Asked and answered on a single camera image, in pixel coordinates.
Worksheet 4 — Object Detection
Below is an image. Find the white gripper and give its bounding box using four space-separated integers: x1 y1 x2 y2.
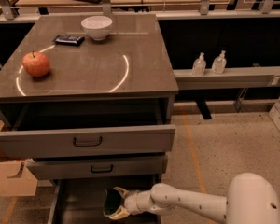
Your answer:
104 187 141 220

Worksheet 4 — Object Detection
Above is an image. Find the green yellow sponge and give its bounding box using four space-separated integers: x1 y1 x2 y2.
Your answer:
104 189 122 216

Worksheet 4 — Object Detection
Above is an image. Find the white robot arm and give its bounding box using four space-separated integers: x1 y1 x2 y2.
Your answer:
104 173 280 224

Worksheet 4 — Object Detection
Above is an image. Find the grey middle drawer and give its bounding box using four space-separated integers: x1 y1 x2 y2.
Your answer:
26 154 168 180

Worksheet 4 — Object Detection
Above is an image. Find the grey drawer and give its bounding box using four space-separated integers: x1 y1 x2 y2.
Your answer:
48 175 161 224
0 103 175 159
26 154 168 180

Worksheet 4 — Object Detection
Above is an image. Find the grey bottom drawer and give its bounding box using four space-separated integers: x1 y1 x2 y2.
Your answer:
48 175 161 224

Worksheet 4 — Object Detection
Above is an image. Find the grey top drawer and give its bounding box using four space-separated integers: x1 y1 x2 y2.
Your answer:
0 103 175 159

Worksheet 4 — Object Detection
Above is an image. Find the grey drawer cabinet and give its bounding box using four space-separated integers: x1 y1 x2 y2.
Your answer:
0 13 179 224

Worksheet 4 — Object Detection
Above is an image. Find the cardboard box left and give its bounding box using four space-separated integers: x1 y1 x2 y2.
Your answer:
0 120 38 198

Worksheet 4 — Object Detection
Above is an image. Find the left clear pump bottle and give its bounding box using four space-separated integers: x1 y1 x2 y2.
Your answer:
192 52 206 76

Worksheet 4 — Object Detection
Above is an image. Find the clear pump bottle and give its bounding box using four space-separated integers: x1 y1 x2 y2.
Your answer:
192 52 206 76
212 50 227 74

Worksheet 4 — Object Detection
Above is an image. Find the red apple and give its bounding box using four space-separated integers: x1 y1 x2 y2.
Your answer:
21 51 50 77

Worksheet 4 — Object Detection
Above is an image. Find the right clear pump bottle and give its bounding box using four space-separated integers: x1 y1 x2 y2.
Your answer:
212 50 227 74

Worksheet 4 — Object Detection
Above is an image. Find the dark snack bar wrapper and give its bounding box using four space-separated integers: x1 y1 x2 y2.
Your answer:
53 35 85 47

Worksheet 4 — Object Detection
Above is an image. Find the white bowl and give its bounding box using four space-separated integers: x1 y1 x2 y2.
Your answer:
81 16 113 41

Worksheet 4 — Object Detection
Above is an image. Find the grey metal shelf rail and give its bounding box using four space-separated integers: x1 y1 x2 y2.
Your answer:
174 66 280 91

